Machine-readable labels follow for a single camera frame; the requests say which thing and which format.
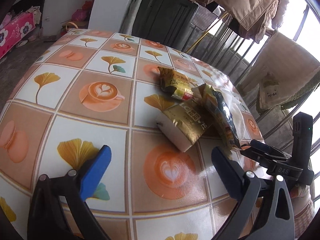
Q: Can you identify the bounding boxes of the yellow foil snack bag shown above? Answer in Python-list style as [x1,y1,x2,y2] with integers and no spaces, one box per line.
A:
[191,83,241,150]

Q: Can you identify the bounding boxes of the gold coffee packet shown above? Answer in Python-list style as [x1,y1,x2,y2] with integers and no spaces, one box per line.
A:
[156,99,214,152]

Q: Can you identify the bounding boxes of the yellow snack packet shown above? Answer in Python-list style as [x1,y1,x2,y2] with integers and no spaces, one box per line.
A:
[158,67,194,101]

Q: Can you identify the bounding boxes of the beige puffer jacket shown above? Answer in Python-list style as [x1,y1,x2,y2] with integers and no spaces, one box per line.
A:
[195,0,289,43]

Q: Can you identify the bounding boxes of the beige knit sweater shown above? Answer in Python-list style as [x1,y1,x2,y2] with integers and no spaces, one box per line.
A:
[240,32,319,111]

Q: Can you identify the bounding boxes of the pink floral blanket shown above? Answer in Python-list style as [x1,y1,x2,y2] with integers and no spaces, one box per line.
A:
[0,12,36,58]

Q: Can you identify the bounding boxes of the metal window bars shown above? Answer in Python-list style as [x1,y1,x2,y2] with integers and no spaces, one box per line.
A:
[182,0,319,204]

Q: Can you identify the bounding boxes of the black door panel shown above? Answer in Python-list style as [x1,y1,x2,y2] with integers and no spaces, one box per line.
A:
[131,0,199,50]

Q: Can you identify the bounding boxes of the yellow broom stick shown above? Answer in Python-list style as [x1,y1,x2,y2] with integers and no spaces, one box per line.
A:
[186,12,229,54]

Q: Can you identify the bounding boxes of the white tissue paper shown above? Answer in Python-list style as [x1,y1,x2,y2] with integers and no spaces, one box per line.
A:
[221,89,245,141]

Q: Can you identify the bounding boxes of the red tote bag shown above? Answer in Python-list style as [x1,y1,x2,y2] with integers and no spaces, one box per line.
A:
[60,0,94,36]

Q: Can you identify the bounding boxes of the right hand white glove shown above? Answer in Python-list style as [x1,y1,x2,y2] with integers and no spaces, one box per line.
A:
[290,184,315,239]

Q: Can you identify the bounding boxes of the patterned vinyl tablecloth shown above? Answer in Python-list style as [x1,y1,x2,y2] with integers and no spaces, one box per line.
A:
[1,29,262,239]

